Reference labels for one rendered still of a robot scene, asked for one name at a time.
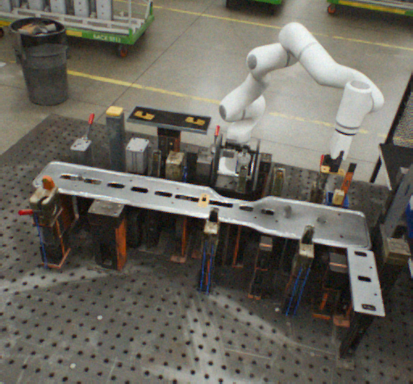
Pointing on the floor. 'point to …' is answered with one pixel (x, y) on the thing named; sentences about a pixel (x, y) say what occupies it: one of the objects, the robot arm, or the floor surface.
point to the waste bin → (42, 58)
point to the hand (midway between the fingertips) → (334, 164)
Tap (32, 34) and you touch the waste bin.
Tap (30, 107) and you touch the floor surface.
